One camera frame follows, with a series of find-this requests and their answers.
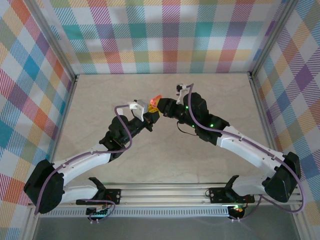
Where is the orange earbud charging case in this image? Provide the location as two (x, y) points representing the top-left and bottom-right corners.
(149, 94), (163, 107)

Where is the circuit board with green lights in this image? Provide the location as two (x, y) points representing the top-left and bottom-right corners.
(86, 206), (111, 217)

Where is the circuit board with yellow part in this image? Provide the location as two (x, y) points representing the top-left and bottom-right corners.
(228, 204), (245, 215)

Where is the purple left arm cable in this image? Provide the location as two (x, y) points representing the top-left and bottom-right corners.
(34, 104), (133, 222)

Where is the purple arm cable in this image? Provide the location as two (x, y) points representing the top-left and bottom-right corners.
(186, 82), (307, 222)
(34, 104), (133, 222)

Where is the thin black wire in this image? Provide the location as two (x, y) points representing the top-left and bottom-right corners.
(175, 120), (199, 136)

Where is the aluminium side rail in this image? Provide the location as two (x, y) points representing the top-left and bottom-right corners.
(247, 72), (308, 240)

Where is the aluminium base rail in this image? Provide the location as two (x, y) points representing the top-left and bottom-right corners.
(27, 183), (303, 208)

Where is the grey slotted cable duct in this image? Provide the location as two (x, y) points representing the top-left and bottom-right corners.
(39, 208), (231, 218)

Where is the aluminium frame post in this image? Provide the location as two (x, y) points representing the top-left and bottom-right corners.
(248, 0), (300, 79)
(26, 0), (78, 83)

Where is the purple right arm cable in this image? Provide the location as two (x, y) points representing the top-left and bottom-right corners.
(186, 82), (307, 222)

